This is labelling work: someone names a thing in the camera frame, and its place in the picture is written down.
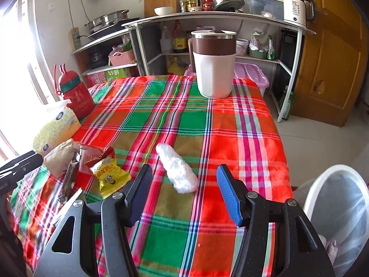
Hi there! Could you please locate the white plastic wrap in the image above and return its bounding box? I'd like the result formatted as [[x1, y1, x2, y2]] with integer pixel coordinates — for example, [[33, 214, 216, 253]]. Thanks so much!
[[156, 143, 199, 194]]

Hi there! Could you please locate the white trash bin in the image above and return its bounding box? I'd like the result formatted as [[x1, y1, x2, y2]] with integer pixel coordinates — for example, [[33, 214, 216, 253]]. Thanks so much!
[[293, 164, 368, 276]]

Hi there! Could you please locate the white metal kitchen shelf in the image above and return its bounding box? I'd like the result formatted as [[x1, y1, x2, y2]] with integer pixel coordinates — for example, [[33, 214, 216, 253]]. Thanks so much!
[[72, 11, 317, 123]]

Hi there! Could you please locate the beige crumpled paper bag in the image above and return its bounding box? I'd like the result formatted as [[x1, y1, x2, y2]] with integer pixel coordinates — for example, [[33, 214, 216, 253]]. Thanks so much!
[[44, 139, 80, 178]]

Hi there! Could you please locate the brown coffee stick sachet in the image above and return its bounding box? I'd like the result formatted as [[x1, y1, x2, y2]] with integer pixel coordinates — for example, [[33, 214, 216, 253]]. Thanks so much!
[[57, 150, 81, 205]]

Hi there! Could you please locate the yellow tissue pack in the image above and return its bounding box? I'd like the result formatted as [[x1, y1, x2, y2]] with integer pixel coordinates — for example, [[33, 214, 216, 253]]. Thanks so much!
[[33, 99, 81, 156]]

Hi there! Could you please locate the clear pink plastic cup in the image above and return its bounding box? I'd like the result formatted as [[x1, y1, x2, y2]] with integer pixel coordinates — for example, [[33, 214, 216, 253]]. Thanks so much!
[[79, 145, 103, 174]]

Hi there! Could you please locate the yellow snack wrapper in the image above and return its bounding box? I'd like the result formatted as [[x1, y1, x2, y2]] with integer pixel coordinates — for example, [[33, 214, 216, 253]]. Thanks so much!
[[85, 147, 131, 199]]

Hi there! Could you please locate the plaid red green tablecloth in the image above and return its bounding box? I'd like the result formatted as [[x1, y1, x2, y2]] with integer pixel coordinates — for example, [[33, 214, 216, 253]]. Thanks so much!
[[8, 74, 294, 277]]

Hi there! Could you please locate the red reindeer water bottle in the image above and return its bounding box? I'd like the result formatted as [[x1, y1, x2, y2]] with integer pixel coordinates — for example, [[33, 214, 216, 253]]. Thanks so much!
[[53, 64, 95, 120]]

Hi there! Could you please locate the green bottle on floor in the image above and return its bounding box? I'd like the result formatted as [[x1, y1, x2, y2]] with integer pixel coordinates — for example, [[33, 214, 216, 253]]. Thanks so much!
[[280, 86, 293, 121]]

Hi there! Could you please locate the pink plastic basket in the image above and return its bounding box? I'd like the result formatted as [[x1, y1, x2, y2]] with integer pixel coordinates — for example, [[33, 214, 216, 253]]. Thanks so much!
[[108, 49, 136, 66]]

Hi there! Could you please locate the steel steamer pot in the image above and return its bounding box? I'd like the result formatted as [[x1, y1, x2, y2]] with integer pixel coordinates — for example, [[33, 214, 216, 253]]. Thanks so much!
[[85, 9, 129, 34]]

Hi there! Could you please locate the wooden door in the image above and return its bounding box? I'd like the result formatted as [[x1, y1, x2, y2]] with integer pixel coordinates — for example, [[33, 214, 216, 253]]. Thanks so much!
[[292, 0, 368, 127]]

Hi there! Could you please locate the pink lidded storage box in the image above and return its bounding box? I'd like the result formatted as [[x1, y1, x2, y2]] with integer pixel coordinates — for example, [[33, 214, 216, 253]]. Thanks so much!
[[184, 59, 269, 99]]

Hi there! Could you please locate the white ceramic bowl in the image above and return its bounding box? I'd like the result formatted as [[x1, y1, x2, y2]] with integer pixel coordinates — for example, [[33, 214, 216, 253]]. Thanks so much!
[[154, 6, 174, 16]]

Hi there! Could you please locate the white brown lidded mug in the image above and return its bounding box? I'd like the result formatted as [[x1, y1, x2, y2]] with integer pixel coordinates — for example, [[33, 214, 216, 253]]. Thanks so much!
[[188, 29, 236, 99]]

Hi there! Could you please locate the white electric kettle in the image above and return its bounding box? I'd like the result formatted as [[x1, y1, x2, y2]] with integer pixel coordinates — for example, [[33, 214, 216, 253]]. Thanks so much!
[[283, 0, 316, 27]]

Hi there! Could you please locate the clear storage container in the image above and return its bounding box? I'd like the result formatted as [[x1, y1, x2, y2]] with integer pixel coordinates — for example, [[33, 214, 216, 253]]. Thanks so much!
[[246, 0, 284, 21]]

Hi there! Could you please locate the frying pan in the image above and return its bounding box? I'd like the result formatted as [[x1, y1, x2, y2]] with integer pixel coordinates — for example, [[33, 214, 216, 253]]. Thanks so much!
[[211, 0, 246, 12]]

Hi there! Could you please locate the power strip on wall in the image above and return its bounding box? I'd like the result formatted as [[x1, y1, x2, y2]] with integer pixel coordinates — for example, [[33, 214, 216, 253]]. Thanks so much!
[[68, 27, 82, 51]]

